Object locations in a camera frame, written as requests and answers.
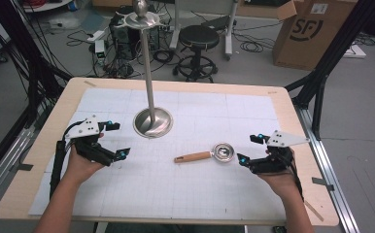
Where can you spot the beige tape strip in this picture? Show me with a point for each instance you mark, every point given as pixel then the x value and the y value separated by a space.
pixel 313 211

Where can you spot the person's left hand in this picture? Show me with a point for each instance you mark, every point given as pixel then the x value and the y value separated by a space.
pixel 80 166

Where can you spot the white grid mat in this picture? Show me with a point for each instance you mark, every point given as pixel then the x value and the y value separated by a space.
pixel 176 194

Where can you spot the person's right hand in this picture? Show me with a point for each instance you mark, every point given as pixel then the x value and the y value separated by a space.
pixel 281 183

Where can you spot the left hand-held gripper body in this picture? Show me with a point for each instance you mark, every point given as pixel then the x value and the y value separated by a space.
pixel 84 127

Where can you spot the white flat power strip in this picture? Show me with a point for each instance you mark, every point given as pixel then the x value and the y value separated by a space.
pixel 354 51

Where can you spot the aluminium rail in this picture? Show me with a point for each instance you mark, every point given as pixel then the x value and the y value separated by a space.
pixel 324 168
pixel 7 155

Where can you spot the black tape piece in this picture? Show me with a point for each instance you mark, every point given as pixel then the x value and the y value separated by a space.
pixel 322 183
pixel 25 167

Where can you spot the white small device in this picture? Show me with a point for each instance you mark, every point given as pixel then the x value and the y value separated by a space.
pixel 99 48

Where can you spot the tall steel stand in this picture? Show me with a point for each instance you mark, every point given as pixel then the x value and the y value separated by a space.
pixel 148 81

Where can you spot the black metal frame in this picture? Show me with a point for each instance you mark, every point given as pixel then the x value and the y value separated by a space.
pixel 333 48
pixel 33 68

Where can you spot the black computer tower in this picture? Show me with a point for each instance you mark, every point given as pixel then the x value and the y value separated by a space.
pixel 124 39

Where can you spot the round white table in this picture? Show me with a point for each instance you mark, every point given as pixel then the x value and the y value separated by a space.
pixel 43 5

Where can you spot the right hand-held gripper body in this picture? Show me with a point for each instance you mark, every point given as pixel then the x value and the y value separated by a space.
pixel 286 139

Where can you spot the white metal stand frame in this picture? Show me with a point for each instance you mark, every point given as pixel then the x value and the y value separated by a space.
pixel 229 32

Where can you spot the cardboard box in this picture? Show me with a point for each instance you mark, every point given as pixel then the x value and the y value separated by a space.
pixel 312 48

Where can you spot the black round stool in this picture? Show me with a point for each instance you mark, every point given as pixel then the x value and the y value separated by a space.
pixel 198 37

